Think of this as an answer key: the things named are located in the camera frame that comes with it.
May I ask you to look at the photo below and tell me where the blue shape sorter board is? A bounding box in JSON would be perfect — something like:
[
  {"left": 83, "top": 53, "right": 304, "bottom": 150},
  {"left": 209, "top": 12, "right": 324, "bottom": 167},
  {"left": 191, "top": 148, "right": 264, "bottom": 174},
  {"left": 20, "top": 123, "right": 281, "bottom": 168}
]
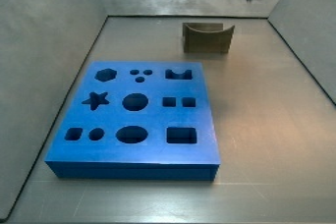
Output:
[{"left": 44, "top": 61, "right": 220, "bottom": 181}]

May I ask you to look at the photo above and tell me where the dark metal cradle fixture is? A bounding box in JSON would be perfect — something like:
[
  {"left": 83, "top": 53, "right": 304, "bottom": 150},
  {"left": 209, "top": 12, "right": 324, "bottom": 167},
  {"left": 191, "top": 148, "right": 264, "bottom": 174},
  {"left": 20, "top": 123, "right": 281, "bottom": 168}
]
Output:
[{"left": 183, "top": 23, "right": 235, "bottom": 54}]

